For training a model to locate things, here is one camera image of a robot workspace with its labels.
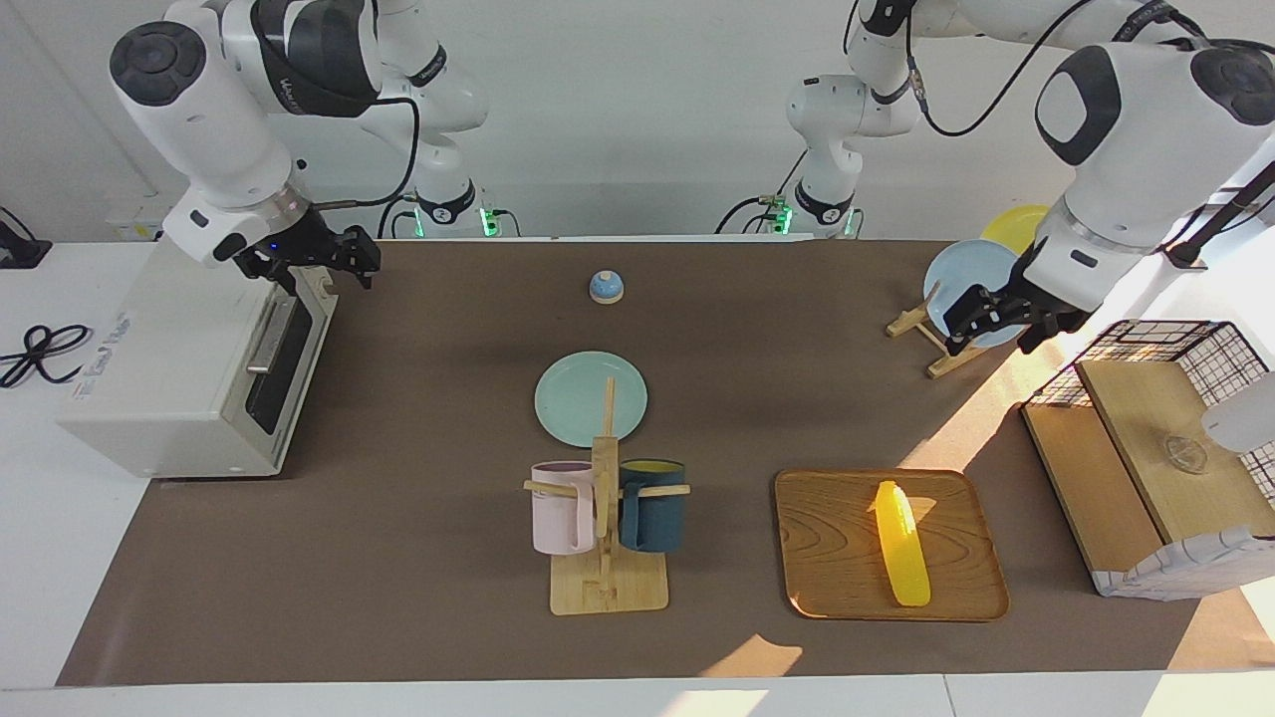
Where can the yellow plate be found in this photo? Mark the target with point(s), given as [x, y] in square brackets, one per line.
[1016, 227]

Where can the black clamp device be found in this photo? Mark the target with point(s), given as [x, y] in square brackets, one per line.
[20, 249]

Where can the light blue plate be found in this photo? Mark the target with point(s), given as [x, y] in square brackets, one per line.
[966, 269]

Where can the brown table mat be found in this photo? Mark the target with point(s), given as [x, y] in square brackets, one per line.
[448, 558]

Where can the wooden mug tree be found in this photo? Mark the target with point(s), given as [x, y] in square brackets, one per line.
[608, 588]

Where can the yellow corn cob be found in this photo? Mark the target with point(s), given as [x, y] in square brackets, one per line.
[904, 548]

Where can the blue service bell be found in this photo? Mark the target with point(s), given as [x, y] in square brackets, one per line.
[606, 289]

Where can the dark blue mug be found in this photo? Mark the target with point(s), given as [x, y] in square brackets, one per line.
[657, 518]

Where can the pink mug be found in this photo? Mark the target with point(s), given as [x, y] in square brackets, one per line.
[558, 518]

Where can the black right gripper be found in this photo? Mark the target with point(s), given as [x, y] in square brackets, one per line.
[299, 247]

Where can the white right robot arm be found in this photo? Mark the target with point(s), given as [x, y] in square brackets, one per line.
[219, 119]

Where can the wooden tray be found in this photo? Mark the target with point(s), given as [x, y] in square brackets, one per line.
[837, 558]

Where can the light green plate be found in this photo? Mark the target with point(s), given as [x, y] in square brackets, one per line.
[573, 398]

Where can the white wall socket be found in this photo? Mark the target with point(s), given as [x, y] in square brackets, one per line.
[134, 229]

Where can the glass oven door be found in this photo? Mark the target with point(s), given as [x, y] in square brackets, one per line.
[284, 368]

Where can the wooden plate rack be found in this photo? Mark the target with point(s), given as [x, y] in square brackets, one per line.
[911, 321]

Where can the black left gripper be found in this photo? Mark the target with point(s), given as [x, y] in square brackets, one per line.
[1026, 304]

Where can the white toaster oven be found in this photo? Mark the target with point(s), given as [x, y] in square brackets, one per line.
[149, 368]

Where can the white blurry cylinder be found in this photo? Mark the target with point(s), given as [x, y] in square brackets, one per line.
[1245, 413]

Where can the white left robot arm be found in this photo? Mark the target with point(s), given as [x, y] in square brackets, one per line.
[1136, 129]

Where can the white checked cloth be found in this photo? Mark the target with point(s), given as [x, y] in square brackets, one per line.
[1185, 573]

